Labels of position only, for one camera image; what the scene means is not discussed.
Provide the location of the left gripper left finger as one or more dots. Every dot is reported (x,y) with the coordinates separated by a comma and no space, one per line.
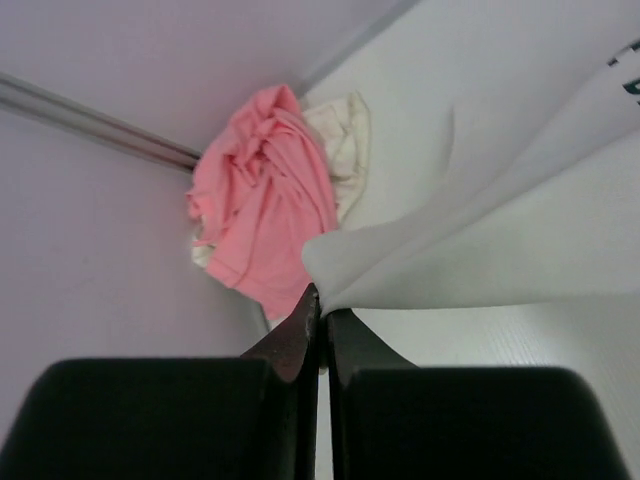
(248,417)

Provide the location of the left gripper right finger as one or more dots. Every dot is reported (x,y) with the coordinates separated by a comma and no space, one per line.
(391,419)

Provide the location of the pink t-shirt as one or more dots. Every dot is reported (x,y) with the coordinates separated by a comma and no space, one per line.
(260,191)

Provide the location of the white and green t-shirt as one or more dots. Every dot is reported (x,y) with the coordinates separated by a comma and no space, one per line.
(521,151)

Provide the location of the cream white t-shirt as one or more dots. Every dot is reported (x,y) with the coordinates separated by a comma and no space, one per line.
(343,127)

